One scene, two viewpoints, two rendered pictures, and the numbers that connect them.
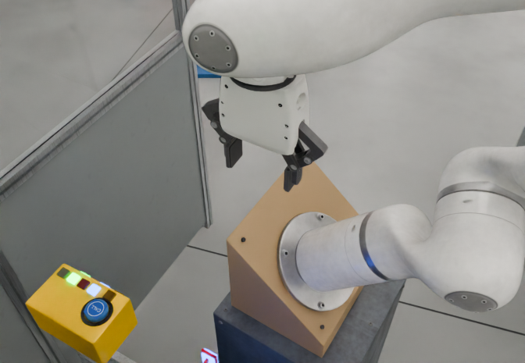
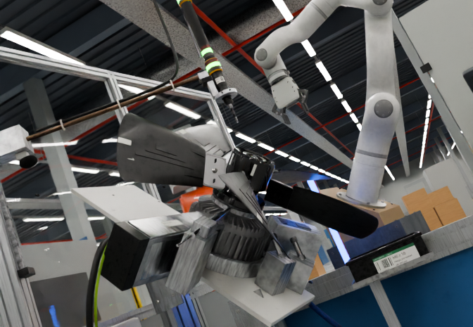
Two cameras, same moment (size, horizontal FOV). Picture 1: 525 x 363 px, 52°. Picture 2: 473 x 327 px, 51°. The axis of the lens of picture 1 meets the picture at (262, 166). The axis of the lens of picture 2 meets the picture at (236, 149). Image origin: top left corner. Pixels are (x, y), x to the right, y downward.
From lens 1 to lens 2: 1.70 m
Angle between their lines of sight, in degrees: 60
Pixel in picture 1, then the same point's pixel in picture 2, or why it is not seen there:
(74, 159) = not seen: hidden behind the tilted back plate
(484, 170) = (369, 93)
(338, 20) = (281, 34)
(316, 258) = (351, 181)
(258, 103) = (282, 86)
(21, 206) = (215, 306)
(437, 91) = not seen: outside the picture
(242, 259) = not seen: hidden behind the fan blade
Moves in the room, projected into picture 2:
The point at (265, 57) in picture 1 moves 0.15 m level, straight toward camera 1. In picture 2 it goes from (271, 46) to (271, 27)
